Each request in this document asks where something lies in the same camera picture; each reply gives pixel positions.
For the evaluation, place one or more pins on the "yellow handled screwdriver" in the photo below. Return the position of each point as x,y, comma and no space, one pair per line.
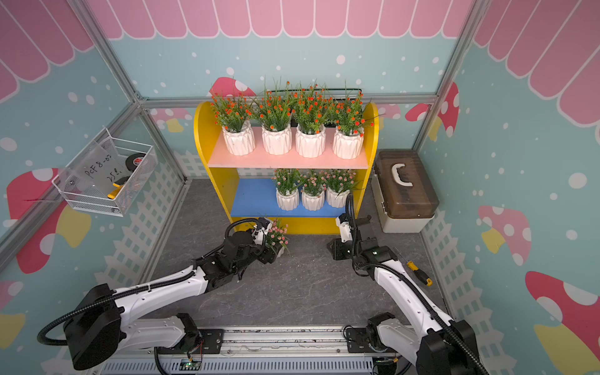
421,275

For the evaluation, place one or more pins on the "white wire wall basket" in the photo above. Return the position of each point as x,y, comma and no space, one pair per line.
88,178

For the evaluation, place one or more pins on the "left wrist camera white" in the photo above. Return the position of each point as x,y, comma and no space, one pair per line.
261,230

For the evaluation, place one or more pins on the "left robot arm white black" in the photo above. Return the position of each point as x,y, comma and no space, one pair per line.
108,321

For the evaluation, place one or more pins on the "yellow rack pink blue shelves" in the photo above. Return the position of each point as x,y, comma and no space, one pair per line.
256,197

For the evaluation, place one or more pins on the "yellow handled tool in basket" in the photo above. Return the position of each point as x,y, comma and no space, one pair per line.
119,184

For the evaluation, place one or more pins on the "black wire mesh basket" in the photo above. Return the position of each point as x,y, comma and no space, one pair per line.
327,93

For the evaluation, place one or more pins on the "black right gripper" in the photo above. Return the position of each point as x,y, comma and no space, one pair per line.
336,249

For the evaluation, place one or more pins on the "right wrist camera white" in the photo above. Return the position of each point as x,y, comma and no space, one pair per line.
345,228

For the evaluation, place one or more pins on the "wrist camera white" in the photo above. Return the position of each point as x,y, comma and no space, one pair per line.
345,228
261,230

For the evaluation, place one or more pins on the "brown lid storage box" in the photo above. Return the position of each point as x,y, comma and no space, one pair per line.
404,195

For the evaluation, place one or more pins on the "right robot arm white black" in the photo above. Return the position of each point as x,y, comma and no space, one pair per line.
433,343

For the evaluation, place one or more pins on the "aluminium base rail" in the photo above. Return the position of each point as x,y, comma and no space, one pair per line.
257,350

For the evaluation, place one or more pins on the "small green circuit board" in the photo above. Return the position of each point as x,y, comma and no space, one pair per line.
191,365

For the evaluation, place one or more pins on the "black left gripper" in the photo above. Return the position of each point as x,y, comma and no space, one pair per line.
269,254

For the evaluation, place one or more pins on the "black tape roll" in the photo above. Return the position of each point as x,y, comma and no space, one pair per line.
133,161

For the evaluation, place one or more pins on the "orange flower pot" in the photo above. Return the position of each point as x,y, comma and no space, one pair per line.
233,114
274,113
348,126
310,112

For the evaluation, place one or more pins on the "pink flower pot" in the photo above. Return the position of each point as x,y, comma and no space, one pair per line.
287,183
339,184
313,190
277,237

